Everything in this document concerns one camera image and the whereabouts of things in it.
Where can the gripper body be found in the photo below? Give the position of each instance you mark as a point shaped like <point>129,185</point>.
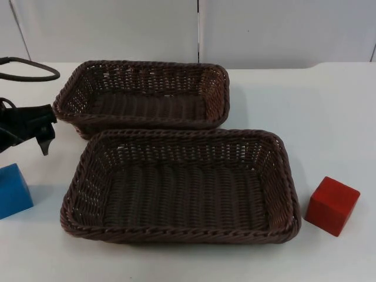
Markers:
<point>17,129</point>

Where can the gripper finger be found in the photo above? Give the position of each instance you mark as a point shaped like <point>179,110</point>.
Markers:
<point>48,113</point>
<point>47,145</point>

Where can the dark brown wicker basket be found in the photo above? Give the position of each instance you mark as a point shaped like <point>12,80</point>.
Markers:
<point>152,105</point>
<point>182,194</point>

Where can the red cube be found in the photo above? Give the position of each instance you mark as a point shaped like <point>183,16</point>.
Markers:
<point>330,207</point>

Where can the blue cube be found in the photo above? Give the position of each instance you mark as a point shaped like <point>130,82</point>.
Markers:
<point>13,192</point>

